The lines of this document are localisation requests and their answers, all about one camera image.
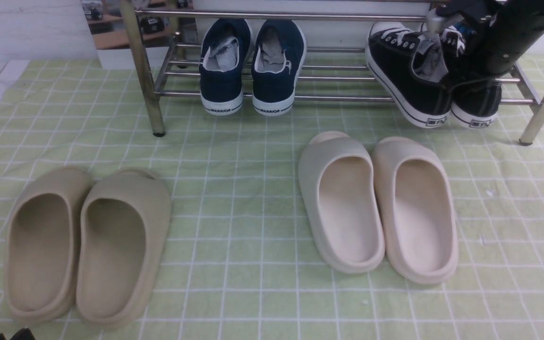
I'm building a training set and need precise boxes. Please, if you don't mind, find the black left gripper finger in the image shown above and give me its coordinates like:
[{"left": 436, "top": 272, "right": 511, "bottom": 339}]
[{"left": 9, "top": 328, "right": 36, "bottom": 340}]

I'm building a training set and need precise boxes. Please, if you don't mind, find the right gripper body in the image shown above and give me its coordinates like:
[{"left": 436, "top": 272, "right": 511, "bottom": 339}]
[{"left": 426, "top": 0, "right": 499, "bottom": 34}]

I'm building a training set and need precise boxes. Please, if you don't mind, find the black canvas sneaker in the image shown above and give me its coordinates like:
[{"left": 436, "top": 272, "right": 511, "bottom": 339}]
[
  {"left": 365, "top": 22, "right": 451, "bottom": 128},
  {"left": 440, "top": 24, "right": 502, "bottom": 129}
]

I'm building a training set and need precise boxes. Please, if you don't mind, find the metal shoe rack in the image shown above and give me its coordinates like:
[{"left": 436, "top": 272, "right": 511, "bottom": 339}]
[{"left": 121, "top": 0, "right": 544, "bottom": 146}]

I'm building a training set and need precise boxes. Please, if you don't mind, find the left khaki foam slipper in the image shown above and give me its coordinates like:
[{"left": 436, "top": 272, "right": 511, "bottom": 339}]
[{"left": 4, "top": 165, "right": 93, "bottom": 325}]

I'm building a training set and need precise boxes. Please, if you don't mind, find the khaki foam slipper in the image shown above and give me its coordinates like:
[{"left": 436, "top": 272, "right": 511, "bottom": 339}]
[
  {"left": 4, "top": 165, "right": 93, "bottom": 325},
  {"left": 76, "top": 168, "right": 172, "bottom": 329}
]

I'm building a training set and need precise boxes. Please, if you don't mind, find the right khaki foam slipper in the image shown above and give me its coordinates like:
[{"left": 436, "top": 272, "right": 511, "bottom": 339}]
[{"left": 76, "top": 168, "right": 172, "bottom": 329}]

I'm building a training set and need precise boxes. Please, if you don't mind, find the right navy canvas sneaker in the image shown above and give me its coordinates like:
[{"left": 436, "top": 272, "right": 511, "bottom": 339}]
[{"left": 251, "top": 19, "right": 308, "bottom": 117}]

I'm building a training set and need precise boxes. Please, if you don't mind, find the navy canvas sneaker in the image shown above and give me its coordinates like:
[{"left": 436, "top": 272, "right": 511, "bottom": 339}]
[
  {"left": 251, "top": 19, "right": 308, "bottom": 117},
  {"left": 199, "top": 18, "right": 254, "bottom": 116}
]

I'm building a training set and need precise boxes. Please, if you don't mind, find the right cream foam slipper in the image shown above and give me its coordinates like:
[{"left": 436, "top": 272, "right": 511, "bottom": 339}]
[{"left": 371, "top": 137, "right": 459, "bottom": 285}]

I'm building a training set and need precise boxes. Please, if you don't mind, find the cream foam slipper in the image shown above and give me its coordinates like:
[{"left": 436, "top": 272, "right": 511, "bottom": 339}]
[
  {"left": 371, "top": 137, "right": 459, "bottom": 285},
  {"left": 297, "top": 131, "right": 385, "bottom": 274}
]

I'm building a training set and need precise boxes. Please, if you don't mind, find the left cream foam slipper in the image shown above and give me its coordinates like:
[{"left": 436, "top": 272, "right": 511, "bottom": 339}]
[{"left": 297, "top": 131, "right": 385, "bottom": 274}]

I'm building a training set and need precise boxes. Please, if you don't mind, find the green checkered cloth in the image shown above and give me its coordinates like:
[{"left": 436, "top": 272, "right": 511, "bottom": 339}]
[{"left": 0, "top": 60, "right": 544, "bottom": 340}]

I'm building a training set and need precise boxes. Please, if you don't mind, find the left navy canvas sneaker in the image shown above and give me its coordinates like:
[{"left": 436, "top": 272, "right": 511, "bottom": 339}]
[{"left": 199, "top": 18, "right": 254, "bottom": 116}]

